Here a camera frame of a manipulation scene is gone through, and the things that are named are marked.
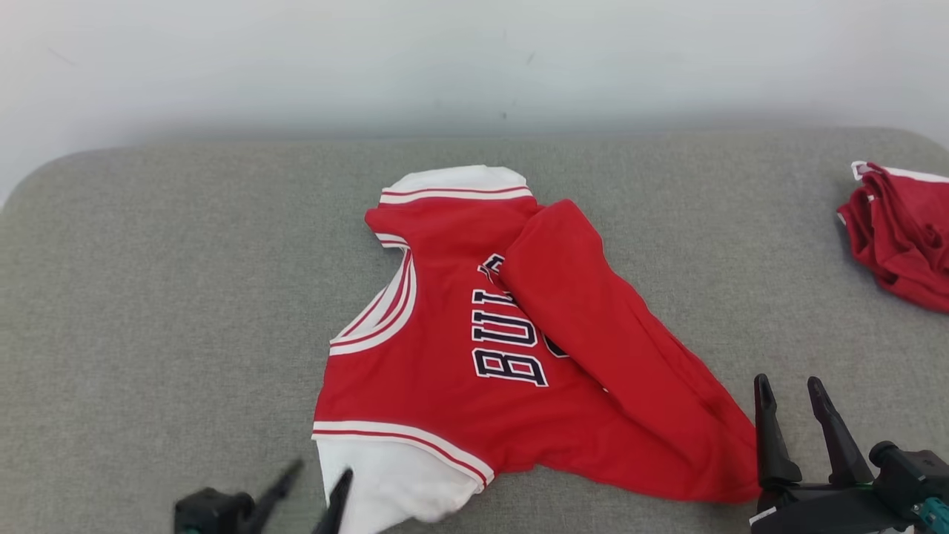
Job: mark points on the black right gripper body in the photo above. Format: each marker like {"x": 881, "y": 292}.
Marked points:
{"x": 830, "y": 512}

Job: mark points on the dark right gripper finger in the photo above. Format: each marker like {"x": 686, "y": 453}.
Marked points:
{"x": 775, "y": 445}
{"x": 841, "y": 445}

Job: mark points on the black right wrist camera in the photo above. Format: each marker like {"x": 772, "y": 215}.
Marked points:
{"x": 908, "y": 475}

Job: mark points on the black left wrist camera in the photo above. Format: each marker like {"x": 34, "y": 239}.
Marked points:
{"x": 211, "y": 512}

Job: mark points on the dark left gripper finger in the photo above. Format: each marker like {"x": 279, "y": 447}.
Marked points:
{"x": 337, "y": 504}
{"x": 278, "y": 493}

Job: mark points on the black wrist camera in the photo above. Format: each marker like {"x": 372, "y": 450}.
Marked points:
{"x": 211, "y": 512}
{"x": 908, "y": 475}

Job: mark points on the red basketball jersey white trim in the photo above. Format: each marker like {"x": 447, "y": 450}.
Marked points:
{"x": 445, "y": 400}

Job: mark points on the red shorts white hem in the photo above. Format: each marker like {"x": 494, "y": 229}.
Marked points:
{"x": 904, "y": 237}

